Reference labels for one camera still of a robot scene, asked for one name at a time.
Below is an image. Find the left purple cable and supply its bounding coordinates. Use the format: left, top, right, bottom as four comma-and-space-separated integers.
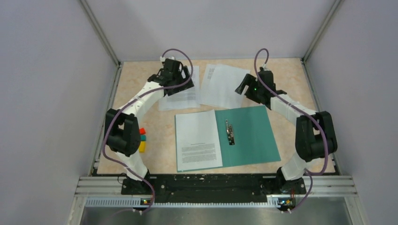
102, 48, 194, 213

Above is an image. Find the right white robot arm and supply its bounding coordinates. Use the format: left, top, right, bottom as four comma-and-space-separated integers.
235, 68, 337, 193

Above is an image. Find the purple cable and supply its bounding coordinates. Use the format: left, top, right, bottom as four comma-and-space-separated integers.
102, 48, 194, 213
254, 48, 329, 213

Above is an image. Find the printed paper sheet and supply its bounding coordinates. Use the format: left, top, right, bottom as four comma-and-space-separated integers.
200, 64, 216, 93
168, 66, 200, 110
175, 110, 223, 172

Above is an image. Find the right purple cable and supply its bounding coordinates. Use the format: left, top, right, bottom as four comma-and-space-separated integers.
254, 48, 329, 213

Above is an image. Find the grey slotted cable duct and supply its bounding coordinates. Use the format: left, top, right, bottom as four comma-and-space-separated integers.
85, 197, 281, 208

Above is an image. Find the red block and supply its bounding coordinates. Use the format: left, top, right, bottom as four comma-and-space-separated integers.
139, 128, 146, 135

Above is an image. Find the blank paper sheet middle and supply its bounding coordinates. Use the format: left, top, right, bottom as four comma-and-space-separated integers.
200, 64, 250, 109

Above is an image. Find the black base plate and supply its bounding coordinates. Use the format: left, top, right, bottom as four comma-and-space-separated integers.
121, 173, 306, 203

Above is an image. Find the metal folder clip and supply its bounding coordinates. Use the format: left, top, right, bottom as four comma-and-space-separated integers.
225, 120, 235, 145

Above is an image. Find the yellow block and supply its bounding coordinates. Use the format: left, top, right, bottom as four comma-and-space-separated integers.
138, 141, 146, 153

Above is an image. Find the aluminium frame rail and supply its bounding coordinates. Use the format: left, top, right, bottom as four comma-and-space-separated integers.
75, 176, 358, 197

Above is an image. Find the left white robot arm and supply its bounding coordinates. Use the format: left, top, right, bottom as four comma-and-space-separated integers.
104, 57, 194, 194

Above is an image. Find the green file folder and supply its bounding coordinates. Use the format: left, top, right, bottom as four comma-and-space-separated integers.
175, 105, 282, 173

